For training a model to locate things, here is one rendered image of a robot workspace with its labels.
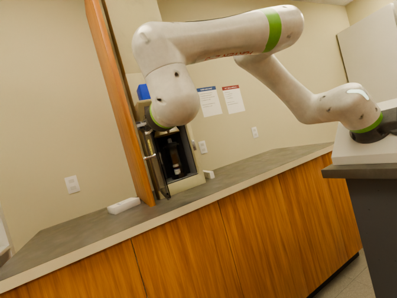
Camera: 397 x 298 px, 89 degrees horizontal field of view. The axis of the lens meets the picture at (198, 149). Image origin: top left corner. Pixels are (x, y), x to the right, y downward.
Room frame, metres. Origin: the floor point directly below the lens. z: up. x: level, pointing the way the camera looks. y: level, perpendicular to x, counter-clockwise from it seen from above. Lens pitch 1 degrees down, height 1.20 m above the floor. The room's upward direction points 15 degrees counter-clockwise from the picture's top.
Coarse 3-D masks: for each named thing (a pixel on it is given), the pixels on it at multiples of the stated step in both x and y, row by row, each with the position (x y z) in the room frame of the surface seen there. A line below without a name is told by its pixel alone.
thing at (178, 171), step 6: (168, 150) 1.31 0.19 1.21; (174, 150) 1.31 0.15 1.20; (168, 156) 1.32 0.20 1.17; (174, 156) 1.31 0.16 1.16; (180, 156) 1.34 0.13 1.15; (168, 162) 1.33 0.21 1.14; (174, 162) 1.31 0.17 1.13; (180, 162) 1.32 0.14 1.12; (174, 168) 1.31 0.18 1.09; (180, 168) 1.31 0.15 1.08; (174, 174) 1.31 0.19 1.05
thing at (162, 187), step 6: (144, 126) 1.02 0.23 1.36; (144, 132) 1.11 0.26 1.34; (150, 138) 0.92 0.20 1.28; (150, 144) 0.99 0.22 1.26; (156, 150) 0.89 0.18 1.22; (156, 156) 0.89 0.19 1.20; (156, 162) 0.95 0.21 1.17; (156, 168) 1.02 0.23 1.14; (156, 174) 1.10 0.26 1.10; (162, 174) 0.89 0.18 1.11; (162, 180) 0.90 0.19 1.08; (162, 186) 0.96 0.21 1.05; (162, 192) 1.03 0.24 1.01; (168, 198) 0.90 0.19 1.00
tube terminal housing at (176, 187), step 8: (128, 80) 1.20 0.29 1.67; (136, 80) 1.22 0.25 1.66; (144, 80) 1.24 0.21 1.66; (128, 88) 1.22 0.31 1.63; (136, 88) 1.21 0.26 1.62; (128, 96) 1.28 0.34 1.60; (136, 96) 1.21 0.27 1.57; (136, 120) 1.23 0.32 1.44; (192, 136) 1.33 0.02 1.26; (144, 144) 1.21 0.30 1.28; (144, 152) 1.27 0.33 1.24; (192, 152) 1.34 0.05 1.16; (200, 168) 1.33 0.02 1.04; (152, 176) 1.23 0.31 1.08; (192, 176) 1.30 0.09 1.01; (200, 176) 1.32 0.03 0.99; (152, 184) 1.29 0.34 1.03; (168, 184) 1.22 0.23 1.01; (176, 184) 1.25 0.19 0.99; (184, 184) 1.27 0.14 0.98; (192, 184) 1.29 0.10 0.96; (176, 192) 1.24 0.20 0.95
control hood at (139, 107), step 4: (144, 100) 1.11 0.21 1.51; (148, 100) 1.12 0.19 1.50; (136, 104) 1.13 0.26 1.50; (140, 104) 1.10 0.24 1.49; (144, 104) 1.12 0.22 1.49; (148, 104) 1.13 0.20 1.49; (136, 108) 1.15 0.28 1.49; (140, 108) 1.12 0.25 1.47; (136, 112) 1.18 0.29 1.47; (140, 112) 1.13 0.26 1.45; (144, 112) 1.15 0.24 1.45; (140, 116) 1.15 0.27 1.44; (140, 120) 1.17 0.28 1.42
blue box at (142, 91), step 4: (144, 84) 1.12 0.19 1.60; (140, 88) 1.11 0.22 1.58; (144, 88) 1.12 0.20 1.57; (140, 92) 1.13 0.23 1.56; (144, 92) 1.12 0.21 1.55; (148, 92) 1.13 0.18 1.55; (140, 96) 1.15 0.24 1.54; (144, 96) 1.12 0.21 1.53; (148, 96) 1.13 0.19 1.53; (140, 100) 1.17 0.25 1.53
